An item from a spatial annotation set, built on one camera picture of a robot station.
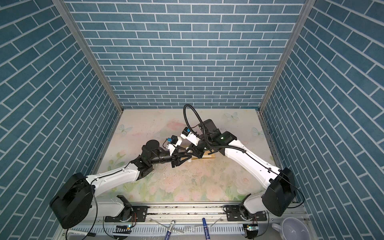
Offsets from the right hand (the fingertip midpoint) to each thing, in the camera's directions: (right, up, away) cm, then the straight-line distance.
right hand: (186, 148), depth 75 cm
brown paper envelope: (+9, -2, -10) cm, 14 cm away
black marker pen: (-52, -38, -7) cm, 65 cm away
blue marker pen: (+10, -37, -6) cm, 39 cm away
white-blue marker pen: (-8, -39, -8) cm, 40 cm away
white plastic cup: (+51, -38, -5) cm, 63 cm away
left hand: (+1, -4, -1) cm, 4 cm away
